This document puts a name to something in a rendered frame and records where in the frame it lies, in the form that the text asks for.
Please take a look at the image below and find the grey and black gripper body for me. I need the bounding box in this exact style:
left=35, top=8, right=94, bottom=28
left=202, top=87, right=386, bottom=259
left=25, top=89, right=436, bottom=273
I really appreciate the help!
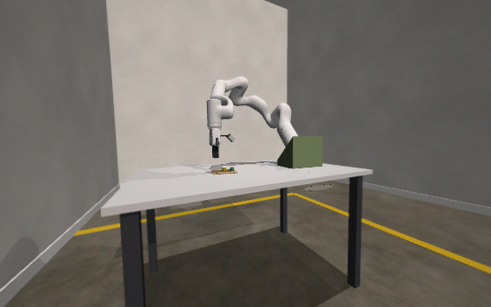
left=209, top=128, right=221, bottom=146

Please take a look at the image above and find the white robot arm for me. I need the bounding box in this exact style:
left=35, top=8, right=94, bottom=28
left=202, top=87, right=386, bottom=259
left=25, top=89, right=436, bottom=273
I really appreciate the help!
left=207, top=76, right=298, bottom=147

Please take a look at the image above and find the tan square mat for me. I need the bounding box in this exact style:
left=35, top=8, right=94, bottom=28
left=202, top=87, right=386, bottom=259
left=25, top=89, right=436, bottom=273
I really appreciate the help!
left=211, top=169, right=237, bottom=175

